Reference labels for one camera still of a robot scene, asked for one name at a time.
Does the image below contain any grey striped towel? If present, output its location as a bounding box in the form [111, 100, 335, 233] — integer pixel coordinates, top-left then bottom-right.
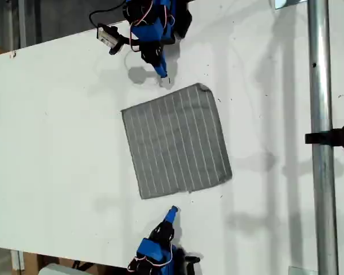
[120, 82, 233, 201]

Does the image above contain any white container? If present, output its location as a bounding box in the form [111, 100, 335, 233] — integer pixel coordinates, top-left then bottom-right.
[38, 262, 91, 275]

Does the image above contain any large cardboard box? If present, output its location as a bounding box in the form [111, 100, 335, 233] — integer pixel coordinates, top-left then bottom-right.
[17, 251, 117, 275]

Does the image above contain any white table leg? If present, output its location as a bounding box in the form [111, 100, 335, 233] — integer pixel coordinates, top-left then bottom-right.
[10, 249, 25, 272]

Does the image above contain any black clamp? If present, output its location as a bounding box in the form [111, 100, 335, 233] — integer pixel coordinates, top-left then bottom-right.
[304, 121, 344, 152]

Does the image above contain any short black camera stalk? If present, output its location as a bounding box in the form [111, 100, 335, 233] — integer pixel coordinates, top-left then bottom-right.
[119, 34, 141, 48]

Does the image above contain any black camera box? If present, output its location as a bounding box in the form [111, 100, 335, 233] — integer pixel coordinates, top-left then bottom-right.
[96, 23, 124, 56]

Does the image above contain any black camera cable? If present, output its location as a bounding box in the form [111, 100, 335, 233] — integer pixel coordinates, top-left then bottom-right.
[88, 0, 127, 29]

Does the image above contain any steel post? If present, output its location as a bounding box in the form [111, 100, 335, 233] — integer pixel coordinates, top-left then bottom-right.
[307, 0, 339, 275]

